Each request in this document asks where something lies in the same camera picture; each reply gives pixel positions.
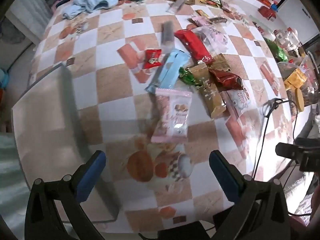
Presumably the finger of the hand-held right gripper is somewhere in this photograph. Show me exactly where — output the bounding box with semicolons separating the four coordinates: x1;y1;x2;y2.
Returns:
294;137;320;147
275;142;304;160

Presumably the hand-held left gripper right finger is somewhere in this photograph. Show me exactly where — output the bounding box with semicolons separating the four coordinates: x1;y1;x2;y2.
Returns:
209;150;292;240

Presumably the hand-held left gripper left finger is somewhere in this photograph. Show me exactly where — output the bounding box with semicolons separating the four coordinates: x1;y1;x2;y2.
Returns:
24;150;120;240

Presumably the white cardboard box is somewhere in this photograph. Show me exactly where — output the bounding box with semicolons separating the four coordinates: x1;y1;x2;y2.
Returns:
11;64;120;224

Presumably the pink cookie snack packet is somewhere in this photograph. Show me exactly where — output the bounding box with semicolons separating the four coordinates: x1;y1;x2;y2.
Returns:
151;87;192;143

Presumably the light blue snack packet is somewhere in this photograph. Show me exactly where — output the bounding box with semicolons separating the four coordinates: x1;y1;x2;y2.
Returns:
145;49;191;94

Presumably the small red snack packet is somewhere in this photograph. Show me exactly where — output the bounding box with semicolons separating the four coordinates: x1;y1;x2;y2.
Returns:
143;49;162;69

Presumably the person's right forearm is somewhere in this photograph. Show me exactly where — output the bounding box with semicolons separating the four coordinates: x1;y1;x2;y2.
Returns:
310;177;320;228

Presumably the round wooden lid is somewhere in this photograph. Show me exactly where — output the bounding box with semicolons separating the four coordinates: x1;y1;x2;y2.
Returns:
295;87;305;113

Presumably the yellow snack bag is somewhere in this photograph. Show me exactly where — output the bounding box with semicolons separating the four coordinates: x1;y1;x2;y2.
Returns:
284;69;308;90

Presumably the pink garment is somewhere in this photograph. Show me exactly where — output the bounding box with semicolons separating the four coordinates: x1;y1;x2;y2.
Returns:
287;215;320;240

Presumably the pale green curtain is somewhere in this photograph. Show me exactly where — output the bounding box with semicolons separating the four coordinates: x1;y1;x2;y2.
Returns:
0;132;29;240

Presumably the gold brown snack packet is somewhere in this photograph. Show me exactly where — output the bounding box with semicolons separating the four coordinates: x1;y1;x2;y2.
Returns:
187;64;227;119

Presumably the dark red snack packet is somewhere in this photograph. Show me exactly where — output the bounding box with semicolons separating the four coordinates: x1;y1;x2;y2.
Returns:
209;69;243;91

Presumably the green foil bag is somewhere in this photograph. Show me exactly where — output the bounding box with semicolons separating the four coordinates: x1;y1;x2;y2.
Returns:
265;39;288;62

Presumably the checkered printed tablecloth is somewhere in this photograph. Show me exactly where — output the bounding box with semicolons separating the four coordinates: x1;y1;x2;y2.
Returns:
27;0;313;233

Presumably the green foil candy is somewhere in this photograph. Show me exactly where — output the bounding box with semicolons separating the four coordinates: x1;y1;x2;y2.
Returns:
179;67;200;85

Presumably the brown square snack packet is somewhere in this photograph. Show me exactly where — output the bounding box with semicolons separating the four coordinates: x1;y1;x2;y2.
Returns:
209;54;232;73

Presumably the long red snack packet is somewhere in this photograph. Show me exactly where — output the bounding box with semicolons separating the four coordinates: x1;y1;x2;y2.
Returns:
174;29;214;64

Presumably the white pink patterned packet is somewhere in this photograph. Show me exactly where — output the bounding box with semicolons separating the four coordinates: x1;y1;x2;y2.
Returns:
194;25;229;53

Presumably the clear dark stick packet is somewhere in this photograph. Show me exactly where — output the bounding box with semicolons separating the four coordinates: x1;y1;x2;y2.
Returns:
161;21;175;53

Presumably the small pink packet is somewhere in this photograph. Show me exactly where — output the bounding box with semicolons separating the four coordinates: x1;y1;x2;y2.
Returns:
191;16;213;28

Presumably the black cable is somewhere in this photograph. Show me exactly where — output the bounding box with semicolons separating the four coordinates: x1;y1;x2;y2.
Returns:
251;98;300;180

